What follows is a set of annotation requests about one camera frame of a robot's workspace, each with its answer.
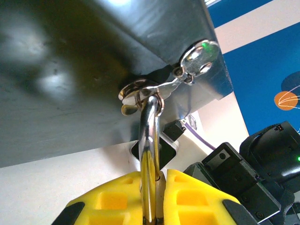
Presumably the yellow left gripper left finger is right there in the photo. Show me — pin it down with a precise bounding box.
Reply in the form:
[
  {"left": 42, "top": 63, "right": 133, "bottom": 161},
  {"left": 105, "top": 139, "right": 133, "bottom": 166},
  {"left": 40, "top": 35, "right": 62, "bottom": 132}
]
[{"left": 52, "top": 171, "right": 144, "bottom": 225}]

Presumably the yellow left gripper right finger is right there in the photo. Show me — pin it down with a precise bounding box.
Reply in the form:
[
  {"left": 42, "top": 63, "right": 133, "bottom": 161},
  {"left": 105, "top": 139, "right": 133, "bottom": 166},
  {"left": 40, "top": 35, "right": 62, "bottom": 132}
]
[{"left": 163, "top": 168, "right": 258, "bottom": 225}]

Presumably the starry night painted box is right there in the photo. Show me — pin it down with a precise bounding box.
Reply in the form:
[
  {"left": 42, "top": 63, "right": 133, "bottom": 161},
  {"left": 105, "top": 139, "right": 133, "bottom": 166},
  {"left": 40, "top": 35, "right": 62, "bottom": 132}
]
[{"left": 0, "top": 0, "right": 233, "bottom": 168}]

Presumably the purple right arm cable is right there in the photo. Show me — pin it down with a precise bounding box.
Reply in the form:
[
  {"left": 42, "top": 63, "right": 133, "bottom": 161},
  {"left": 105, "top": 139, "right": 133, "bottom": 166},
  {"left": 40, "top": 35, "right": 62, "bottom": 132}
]
[{"left": 184, "top": 123, "right": 217, "bottom": 150}]

